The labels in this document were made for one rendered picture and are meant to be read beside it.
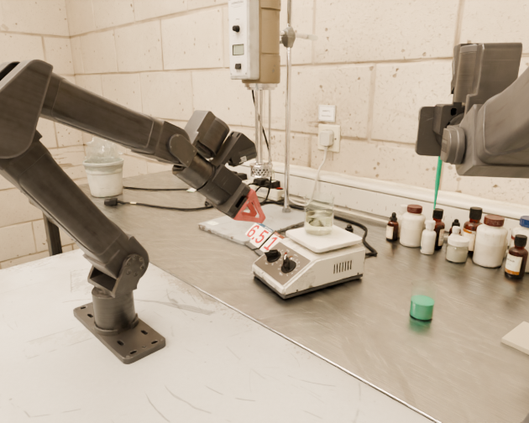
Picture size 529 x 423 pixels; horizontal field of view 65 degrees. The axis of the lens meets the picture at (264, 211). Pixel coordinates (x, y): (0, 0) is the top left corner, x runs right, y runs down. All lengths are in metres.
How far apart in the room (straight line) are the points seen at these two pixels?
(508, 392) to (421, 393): 0.11
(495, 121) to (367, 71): 0.94
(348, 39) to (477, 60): 0.88
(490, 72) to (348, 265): 0.49
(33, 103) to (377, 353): 0.57
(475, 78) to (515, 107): 0.14
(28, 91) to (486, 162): 0.49
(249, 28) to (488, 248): 0.74
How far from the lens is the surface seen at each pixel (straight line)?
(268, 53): 1.11
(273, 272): 0.82
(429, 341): 0.73
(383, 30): 1.29
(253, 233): 1.07
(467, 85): 0.51
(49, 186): 0.60
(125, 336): 0.71
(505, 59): 0.49
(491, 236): 1.02
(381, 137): 1.28
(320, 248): 0.80
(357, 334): 0.71
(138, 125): 0.65
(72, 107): 0.60
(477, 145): 0.42
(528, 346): 0.77
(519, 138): 0.36
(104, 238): 0.65
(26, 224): 3.05
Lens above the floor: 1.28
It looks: 17 degrees down
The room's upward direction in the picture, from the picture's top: straight up
